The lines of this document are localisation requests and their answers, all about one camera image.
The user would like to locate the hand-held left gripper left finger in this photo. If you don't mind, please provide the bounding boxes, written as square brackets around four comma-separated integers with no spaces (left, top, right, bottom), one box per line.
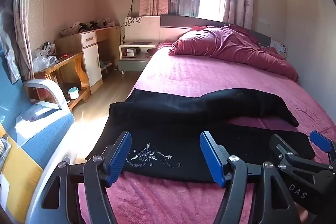
[39,131,132,224]

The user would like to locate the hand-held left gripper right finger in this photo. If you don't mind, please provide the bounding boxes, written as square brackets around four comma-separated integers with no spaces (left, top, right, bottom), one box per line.
[199,132,297,224]

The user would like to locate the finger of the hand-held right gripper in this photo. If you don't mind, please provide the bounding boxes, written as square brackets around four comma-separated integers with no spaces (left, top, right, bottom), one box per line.
[269,134,332,175]
[309,130,336,161]

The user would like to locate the black pants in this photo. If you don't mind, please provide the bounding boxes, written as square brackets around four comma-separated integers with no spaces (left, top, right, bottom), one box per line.
[85,88,315,184]

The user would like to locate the person's right hand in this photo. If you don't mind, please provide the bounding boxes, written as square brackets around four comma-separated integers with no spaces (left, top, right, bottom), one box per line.
[293,201,310,224]

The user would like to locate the white teal pot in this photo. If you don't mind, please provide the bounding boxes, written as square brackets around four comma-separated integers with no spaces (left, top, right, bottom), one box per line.
[68,87,80,100]

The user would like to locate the bed with pink sheet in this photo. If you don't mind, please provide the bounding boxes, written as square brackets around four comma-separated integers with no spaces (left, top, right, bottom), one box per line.
[76,42,336,224]

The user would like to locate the blue armchair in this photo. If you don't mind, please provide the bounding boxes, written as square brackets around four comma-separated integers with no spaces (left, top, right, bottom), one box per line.
[0,48,77,224]

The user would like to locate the white paper sheet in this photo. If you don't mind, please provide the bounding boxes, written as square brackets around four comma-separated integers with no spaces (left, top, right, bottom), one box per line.
[14,104,61,149]

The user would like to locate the white grey nightstand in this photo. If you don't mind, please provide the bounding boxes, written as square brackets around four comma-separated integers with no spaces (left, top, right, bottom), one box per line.
[118,41,160,74]

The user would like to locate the small floral headboard panel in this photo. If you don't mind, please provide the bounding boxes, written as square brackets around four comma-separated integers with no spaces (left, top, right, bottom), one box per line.
[272,40,289,54]

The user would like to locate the wooden desk with white cabinet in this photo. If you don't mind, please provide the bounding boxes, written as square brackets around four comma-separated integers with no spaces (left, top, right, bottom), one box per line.
[55,25,121,87]

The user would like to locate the yellow envelope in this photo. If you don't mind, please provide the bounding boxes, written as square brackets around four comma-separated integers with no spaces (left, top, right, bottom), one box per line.
[0,123,44,224]

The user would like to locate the wooden side table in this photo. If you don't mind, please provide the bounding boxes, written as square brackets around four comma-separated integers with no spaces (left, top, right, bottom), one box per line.
[26,52,91,112]

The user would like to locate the dark red quilt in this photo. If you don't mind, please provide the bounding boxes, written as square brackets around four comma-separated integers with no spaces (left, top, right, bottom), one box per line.
[168,25,300,83]

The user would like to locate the clear plastic bags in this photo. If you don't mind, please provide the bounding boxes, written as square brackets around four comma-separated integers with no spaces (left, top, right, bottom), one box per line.
[32,42,59,73]

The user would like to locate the white floral headboard panel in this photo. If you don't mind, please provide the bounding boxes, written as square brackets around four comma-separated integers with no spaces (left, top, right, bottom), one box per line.
[124,16,161,44]

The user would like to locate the woven basket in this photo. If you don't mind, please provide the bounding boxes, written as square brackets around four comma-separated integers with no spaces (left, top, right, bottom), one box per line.
[60,27,80,36]

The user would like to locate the grey headboard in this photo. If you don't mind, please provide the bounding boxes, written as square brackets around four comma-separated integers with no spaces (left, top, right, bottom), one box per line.
[160,14,271,46]

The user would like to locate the hanging plastic bag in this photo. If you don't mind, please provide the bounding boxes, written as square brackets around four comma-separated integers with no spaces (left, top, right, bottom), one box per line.
[0,0,25,83]

